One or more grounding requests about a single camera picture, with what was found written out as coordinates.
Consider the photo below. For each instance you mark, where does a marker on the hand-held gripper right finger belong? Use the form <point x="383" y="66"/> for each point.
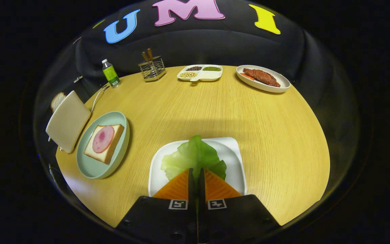
<point x="202" y="186"/>

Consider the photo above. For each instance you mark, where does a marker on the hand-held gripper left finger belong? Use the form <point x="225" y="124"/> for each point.
<point x="191" y="186"/>

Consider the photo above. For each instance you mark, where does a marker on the green lettuce leaf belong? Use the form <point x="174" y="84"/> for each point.
<point x="191" y="156"/>

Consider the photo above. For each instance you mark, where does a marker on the plain toast bread slice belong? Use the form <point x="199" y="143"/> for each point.
<point x="58" y="100"/>

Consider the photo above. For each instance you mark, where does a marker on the white square plate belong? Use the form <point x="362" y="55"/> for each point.
<point x="233" y="159"/>

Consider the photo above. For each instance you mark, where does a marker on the bread slice under ham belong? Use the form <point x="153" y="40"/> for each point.
<point x="108" y="154"/>

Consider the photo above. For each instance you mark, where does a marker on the pale green round plate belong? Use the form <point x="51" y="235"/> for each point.
<point x="93" y="167"/>

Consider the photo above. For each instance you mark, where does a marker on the pink ham slice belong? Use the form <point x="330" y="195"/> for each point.
<point x="103" y="139"/>

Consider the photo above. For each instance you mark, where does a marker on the white divided dish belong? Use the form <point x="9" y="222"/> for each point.
<point x="208" y="75"/>

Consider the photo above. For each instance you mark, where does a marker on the pale soybeans pile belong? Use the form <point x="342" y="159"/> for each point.
<point x="188" y="74"/>

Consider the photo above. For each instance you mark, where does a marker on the dark red beans pile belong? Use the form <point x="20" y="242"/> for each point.
<point x="194" y="68"/>

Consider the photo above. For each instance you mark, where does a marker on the green beans pile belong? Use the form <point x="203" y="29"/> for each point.
<point x="212" y="68"/>

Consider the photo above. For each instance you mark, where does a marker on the orange carrot slice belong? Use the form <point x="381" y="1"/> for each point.
<point x="246" y="76"/>

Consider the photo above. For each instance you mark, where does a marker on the brown meat steak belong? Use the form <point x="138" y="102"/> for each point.
<point x="262" y="77"/>

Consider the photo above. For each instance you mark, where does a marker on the white oval plate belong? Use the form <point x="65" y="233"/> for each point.
<point x="279" y="86"/>

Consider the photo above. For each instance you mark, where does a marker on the green label plastic bottle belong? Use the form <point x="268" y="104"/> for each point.
<point x="111" y="75"/>

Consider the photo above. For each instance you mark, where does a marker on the white toaster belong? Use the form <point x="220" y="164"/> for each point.
<point x="68" y="122"/>

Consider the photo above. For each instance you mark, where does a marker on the black backdrop cloth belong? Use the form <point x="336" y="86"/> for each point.
<point x="215" y="44"/>

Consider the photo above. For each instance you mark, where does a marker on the silver cloth clip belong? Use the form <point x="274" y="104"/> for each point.
<point x="77" y="79"/>

